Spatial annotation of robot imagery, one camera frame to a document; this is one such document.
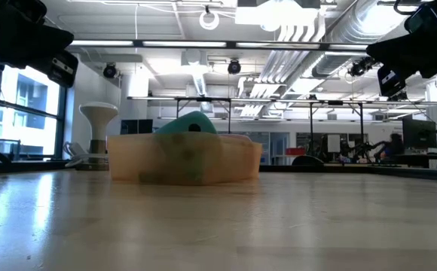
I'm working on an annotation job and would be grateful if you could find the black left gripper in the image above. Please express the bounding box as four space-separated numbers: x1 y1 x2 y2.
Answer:
0 22 79 88

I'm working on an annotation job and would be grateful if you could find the large glass window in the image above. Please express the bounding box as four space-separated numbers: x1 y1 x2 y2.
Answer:
0 56 69 161

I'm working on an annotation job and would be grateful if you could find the black round ceiling fixture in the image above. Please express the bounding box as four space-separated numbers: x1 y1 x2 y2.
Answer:
102 62 118 79

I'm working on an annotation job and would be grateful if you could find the black computer monitor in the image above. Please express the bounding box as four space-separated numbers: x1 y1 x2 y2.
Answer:
402 117 437 150
119 118 154 136

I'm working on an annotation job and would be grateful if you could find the person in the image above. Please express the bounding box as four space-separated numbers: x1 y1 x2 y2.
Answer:
371 132 406 163

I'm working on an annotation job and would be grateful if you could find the clear cup with white lid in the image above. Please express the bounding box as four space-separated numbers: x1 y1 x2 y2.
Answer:
63 101 120 172

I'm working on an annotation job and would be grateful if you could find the black overhead light bar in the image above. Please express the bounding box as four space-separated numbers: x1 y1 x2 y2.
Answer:
67 38 370 53

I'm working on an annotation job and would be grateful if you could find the white board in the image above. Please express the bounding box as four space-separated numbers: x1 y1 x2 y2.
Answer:
327 134 341 154

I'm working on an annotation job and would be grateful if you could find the orange translucent plastic bin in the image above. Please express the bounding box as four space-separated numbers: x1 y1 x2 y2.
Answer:
106 131 264 187

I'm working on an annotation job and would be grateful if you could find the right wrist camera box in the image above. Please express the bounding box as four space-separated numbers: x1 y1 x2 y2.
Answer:
405 3 437 33

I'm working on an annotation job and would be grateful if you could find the black ceiling camera cluster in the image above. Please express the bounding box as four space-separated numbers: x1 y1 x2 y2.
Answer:
347 56 377 78

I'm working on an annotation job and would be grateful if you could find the silver ceiling duct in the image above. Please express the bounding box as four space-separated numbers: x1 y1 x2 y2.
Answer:
310 11 396 78

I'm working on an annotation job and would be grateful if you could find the black overhead camera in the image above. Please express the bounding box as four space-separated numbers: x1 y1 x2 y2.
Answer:
227 59 242 75

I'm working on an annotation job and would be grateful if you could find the white ring ceiling light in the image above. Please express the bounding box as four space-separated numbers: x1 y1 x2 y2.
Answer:
198 10 221 31

